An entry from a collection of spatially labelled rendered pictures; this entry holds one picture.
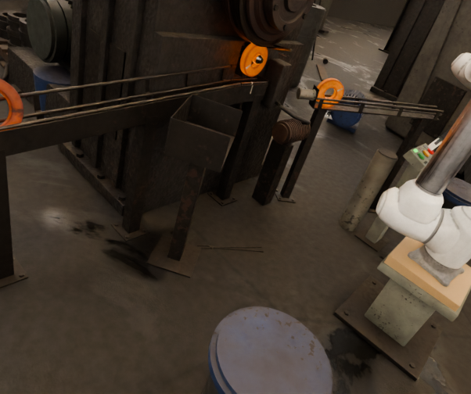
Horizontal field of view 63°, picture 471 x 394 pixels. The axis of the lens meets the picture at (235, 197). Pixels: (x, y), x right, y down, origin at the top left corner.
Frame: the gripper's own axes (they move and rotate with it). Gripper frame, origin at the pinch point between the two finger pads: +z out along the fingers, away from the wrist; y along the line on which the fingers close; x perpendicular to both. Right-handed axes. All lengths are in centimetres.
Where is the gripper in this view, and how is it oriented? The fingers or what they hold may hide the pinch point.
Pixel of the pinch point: (435, 143)
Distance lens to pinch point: 213.5
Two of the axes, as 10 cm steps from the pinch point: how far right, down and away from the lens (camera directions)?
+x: 5.5, 7.9, -2.6
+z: -4.8, 5.5, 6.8
